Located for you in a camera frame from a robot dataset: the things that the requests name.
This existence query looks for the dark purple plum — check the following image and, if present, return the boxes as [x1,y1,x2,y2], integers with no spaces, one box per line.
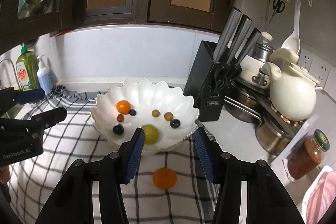
[112,124,124,135]

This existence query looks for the large orange tangerine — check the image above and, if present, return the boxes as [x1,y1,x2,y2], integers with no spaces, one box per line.
[152,168,177,190]

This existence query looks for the green apple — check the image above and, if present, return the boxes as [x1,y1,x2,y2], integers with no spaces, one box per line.
[142,124,159,144]

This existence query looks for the red oblong date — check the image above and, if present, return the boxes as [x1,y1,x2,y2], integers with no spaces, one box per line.
[117,114,125,122]

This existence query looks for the dark round plum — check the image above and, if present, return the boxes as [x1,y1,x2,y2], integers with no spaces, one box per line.
[129,109,137,116]

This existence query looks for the smaller orange tangerine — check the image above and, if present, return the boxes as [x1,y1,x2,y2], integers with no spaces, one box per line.
[116,100,131,115]

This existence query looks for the brownish small fruit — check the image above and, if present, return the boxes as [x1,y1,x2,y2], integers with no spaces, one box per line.
[164,112,174,122]

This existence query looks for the dark plum gripper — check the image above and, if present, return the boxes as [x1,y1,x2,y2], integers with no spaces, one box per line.
[170,119,181,128]

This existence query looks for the person's left hand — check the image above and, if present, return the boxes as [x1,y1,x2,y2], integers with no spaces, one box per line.
[0,165,11,184]

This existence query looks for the white blue pump bottle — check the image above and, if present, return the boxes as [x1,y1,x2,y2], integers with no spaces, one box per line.
[37,55,53,95]

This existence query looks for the green dish soap bottle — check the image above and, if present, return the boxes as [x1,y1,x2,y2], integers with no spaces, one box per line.
[15,44,40,91]

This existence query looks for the metal faucet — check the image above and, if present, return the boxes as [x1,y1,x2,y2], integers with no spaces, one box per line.
[0,58,22,90]

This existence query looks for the stainless steel pot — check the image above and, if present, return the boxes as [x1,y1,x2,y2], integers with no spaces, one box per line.
[256,112,292,156]

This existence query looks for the white scalloped ceramic bowl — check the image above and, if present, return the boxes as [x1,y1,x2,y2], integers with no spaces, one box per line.
[91,79,200,155]

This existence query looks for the glass jar brown sauce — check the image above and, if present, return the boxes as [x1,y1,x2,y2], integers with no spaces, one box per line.
[287,129,330,180]

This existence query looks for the black knife block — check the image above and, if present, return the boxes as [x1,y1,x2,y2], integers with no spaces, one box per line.
[183,7,262,122]

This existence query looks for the white enamel pot with lid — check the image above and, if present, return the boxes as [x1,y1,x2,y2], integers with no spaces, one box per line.
[239,32,275,90]

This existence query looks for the white pink colander basket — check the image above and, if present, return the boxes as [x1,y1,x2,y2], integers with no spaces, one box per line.
[301,166,335,223]

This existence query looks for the cream ceramic pot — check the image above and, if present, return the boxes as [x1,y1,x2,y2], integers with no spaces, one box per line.
[261,48,322,122]

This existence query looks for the white ladle spoon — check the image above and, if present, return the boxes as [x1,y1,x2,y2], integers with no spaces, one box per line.
[281,0,301,54]

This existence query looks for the black scissors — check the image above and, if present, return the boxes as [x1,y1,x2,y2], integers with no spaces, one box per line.
[269,0,286,22]

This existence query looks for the white photo frame stand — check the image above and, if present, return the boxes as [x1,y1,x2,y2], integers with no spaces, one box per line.
[270,114,318,166]

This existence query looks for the white wall power outlet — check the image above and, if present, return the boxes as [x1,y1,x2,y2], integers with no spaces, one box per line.
[298,49,335,97]

